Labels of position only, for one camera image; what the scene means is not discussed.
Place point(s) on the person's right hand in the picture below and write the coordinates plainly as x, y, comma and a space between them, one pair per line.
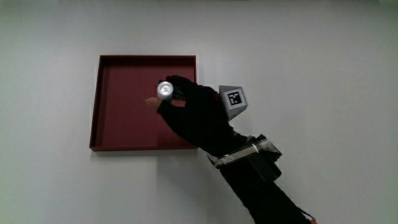
202, 121

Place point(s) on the dark red square tray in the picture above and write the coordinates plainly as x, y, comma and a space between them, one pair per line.
127, 118

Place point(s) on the silver-capped glue stick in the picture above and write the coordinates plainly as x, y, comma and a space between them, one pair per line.
164, 90

